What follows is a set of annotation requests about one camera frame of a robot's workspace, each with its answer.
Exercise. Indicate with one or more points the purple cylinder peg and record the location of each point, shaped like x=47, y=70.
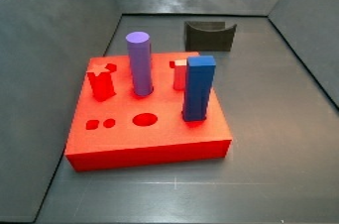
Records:
x=139, y=55

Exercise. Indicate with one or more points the red peg board fixture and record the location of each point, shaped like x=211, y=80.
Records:
x=131, y=131

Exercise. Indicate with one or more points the red star peg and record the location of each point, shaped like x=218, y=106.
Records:
x=100, y=81

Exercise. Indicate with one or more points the red square peg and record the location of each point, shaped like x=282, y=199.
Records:
x=179, y=74

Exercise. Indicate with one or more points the tall blue square peg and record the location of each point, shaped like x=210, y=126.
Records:
x=199, y=78

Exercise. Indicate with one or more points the black curved regrasp stand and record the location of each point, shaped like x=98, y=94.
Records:
x=208, y=36

